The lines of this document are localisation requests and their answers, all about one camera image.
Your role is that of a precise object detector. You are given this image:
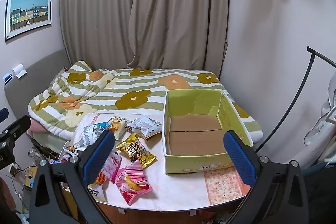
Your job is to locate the white garment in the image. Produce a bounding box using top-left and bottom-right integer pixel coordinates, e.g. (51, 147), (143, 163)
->
(304, 82), (336, 169)

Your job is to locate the green cardboard box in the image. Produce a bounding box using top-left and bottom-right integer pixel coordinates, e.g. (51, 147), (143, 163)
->
(163, 89), (254, 175)

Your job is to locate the grey padded headboard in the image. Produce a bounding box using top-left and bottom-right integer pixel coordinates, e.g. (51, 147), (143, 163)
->
(3, 47), (72, 119)

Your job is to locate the pink and white snack packet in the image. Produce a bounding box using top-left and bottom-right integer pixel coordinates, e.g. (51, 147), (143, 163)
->
(101, 152), (123, 184)

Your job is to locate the yellow container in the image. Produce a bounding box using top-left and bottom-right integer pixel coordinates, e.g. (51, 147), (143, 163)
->
(22, 166), (38, 188)

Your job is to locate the pink floral cloth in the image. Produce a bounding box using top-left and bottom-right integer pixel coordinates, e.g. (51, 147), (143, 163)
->
(203, 166), (251, 206)

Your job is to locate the gold snack packet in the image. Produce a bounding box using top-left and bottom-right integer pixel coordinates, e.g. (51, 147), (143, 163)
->
(115, 133), (157, 169)

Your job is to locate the beige curtain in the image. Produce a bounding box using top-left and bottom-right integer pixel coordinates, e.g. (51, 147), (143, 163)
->
(60, 0), (230, 75)

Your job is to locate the black curved pole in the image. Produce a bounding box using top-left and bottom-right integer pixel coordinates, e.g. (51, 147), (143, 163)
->
(256, 46), (336, 153)

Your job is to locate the floral striped blanket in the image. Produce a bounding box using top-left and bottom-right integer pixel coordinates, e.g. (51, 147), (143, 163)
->
(28, 61), (264, 147)

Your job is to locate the pink bedding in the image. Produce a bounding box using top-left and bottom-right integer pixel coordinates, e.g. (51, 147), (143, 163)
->
(28, 118), (53, 141)

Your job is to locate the pink banana snack packet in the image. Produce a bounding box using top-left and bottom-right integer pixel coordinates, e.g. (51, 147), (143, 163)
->
(115, 160), (153, 206)

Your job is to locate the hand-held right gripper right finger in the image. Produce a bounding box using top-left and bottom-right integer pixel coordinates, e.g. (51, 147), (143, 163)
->
(223, 130), (309, 224)

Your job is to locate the white table cover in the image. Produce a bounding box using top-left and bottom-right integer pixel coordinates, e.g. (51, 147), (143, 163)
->
(62, 112), (252, 212)

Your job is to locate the white and blue snack packet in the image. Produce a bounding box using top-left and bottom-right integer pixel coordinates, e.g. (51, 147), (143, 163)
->
(76, 122), (112, 151)

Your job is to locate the white food-picture snack packet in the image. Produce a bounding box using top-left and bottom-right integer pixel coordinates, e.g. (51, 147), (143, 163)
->
(87, 172), (108, 203)

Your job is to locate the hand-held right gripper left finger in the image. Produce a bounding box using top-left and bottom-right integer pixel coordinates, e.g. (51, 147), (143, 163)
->
(29, 130), (115, 224)

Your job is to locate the white paper roll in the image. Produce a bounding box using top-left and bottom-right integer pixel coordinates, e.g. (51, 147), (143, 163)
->
(12, 64), (27, 80)

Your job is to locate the cream bread snack packet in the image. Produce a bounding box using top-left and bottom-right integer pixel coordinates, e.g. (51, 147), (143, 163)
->
(106, 115), (129, 140)

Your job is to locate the white red-label snack packet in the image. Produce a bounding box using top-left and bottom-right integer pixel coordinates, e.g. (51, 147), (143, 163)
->
(125, 117), (163, 140)

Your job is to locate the framed houses picture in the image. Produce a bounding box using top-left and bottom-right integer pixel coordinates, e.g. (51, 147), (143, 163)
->
(5, 0), (53, 43)

